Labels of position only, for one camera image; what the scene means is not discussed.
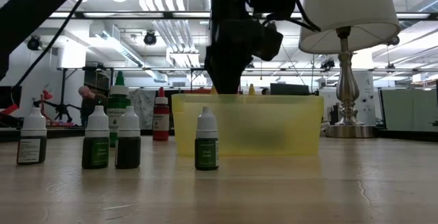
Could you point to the table lamp white shade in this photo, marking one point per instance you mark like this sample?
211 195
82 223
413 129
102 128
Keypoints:
342 11

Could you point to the black ceiling camera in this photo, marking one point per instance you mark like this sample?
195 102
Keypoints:
150 38
34 42
328 63

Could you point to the dark wall screen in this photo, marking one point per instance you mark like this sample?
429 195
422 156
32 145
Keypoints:
10 97

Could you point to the person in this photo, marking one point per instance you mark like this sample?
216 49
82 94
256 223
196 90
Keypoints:
87 95

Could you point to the yellow translucent plastic bin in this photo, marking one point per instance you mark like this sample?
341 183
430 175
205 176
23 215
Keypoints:
273 114

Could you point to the large yellow colouring bottle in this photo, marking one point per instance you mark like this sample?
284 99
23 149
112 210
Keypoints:
251 89

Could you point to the black metal frame stand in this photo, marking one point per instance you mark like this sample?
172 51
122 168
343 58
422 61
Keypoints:
198 69

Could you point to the small green-label dropper bottle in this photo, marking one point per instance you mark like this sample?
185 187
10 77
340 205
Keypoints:
206 148
97 124

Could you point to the large dark red colouring bottle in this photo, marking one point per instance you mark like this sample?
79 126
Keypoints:
161 114

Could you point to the small white-label dropper bottle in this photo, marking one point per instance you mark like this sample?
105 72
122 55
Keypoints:
32 124

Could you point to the red object on far table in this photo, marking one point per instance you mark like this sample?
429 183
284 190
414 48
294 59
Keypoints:
202 91

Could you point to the white patterned cloth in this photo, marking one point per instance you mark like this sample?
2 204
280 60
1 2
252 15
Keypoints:
143 104

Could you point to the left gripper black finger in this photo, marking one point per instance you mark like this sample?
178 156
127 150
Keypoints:
226 80

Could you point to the small dark dropper bottle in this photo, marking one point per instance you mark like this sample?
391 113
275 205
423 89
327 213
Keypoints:
128 148

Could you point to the large green colouring bottle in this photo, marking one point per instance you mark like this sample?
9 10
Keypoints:
118 97

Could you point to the black computer monitor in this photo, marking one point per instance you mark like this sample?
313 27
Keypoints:
289 89

